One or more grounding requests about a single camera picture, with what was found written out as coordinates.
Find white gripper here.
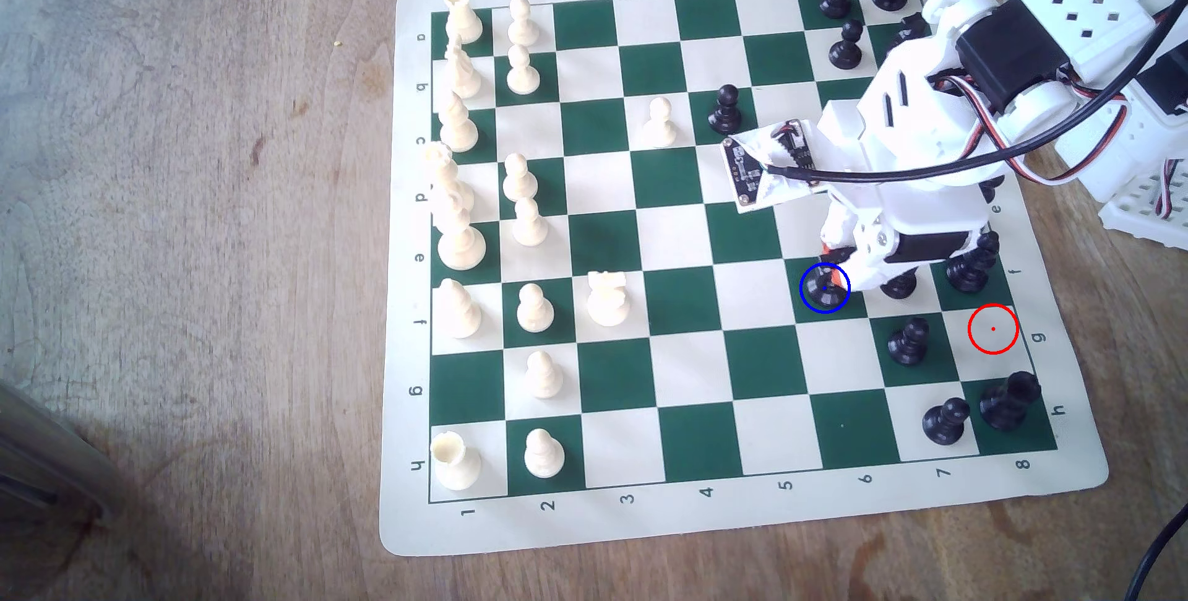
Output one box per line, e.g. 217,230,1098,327
817,39,1000,298

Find black knight chess piece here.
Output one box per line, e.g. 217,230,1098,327
884,11,931,56
803,265,846,313

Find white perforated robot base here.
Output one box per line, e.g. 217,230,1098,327
1100,169,1188,251

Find black bishop chess piece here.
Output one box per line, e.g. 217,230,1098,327
945,231,1002,296

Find white pawn chess piece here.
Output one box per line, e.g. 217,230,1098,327
511,197,549,248
525,350,566,400
642,96,679,149
502,153,540,205
507,0,541,49
523,427,566,480
516,283,556,335
506,44,542,96

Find white knight chess piece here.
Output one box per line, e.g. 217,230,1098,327
585,270,632,328
442,33,484,101

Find green white chess mat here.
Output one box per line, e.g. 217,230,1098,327
379,0,1110,558

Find white king chess piece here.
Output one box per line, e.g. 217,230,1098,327
431,188,488,272

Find white bishop chess piece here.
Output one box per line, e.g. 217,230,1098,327
437,89,480,155
436,278,484,340

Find white queen chess piece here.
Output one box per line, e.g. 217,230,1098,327
422,141,476,217

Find white rook chess piece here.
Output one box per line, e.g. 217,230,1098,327
429,430,484,491
442,0,484,46

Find grey metal object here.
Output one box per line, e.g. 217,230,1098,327
0,383,128,530

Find black camera circuit board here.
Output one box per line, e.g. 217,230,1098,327
722,121,822,210

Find red white black servo wires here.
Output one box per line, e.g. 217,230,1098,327
932,67,1129,186

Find thick black cable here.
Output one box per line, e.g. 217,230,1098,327
1125,506,1188,601

